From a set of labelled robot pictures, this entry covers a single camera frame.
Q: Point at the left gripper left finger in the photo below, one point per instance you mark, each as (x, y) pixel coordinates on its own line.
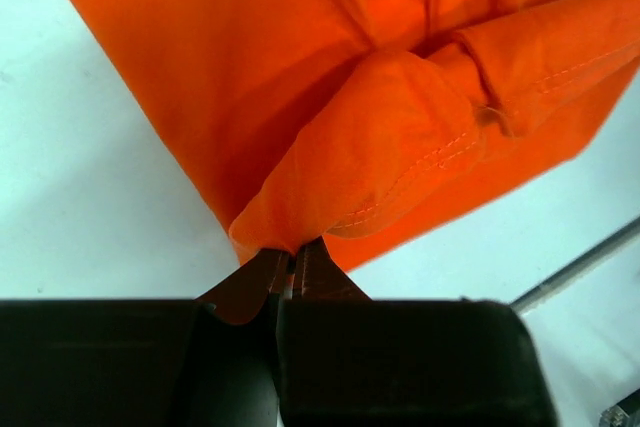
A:
(145, 362)

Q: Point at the aluminium frame rail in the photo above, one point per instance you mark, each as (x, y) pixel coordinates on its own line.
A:
(580, 266)

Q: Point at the orange t shirt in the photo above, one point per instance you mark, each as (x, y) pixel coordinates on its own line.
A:
(366, 122)

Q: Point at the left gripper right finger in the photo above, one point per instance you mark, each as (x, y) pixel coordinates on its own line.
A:
(348, 360)

